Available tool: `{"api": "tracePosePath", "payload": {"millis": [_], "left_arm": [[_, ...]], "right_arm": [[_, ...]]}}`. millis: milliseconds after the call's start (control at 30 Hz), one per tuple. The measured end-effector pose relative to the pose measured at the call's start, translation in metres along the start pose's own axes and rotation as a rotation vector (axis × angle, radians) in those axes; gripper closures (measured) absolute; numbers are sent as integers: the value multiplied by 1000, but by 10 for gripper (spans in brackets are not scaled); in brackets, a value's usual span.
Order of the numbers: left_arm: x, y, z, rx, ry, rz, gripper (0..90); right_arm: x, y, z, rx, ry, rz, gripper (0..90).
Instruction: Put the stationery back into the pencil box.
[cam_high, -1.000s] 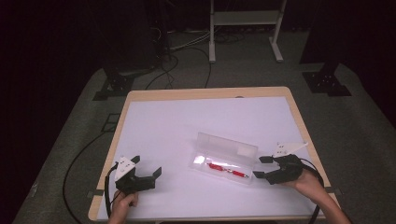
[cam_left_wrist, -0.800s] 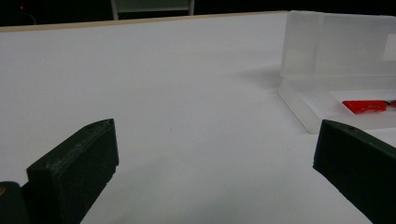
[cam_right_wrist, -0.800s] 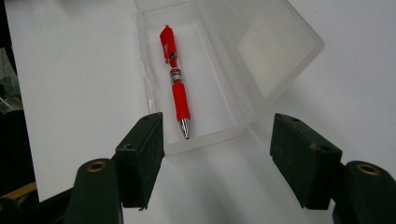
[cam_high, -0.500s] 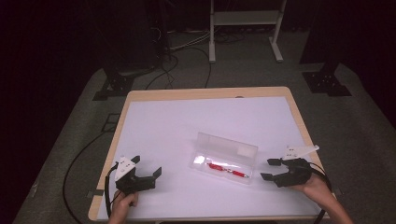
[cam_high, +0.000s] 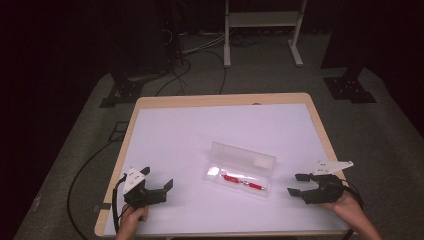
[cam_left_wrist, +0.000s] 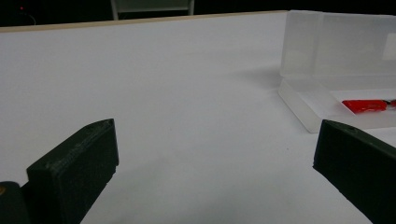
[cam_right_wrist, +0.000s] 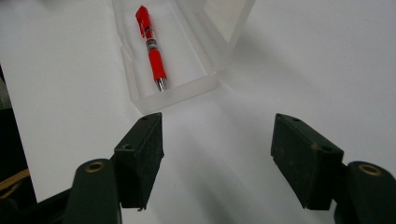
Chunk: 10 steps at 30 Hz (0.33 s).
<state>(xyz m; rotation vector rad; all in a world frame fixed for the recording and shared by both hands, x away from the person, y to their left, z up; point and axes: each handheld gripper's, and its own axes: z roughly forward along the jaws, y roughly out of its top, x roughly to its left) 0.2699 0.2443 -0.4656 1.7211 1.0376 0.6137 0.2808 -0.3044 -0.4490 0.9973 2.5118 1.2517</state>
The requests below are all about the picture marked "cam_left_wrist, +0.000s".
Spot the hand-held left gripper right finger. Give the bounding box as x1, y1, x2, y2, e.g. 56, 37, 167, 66
312, 119, 396, 224

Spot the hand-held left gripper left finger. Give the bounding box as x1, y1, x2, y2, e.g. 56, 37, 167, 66
26, 118, 120, 224

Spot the red tool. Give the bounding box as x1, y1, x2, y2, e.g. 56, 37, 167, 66
341, 99, 396, 115

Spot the translucent plastic box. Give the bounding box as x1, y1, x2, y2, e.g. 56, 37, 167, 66
277, 9, 396, 134

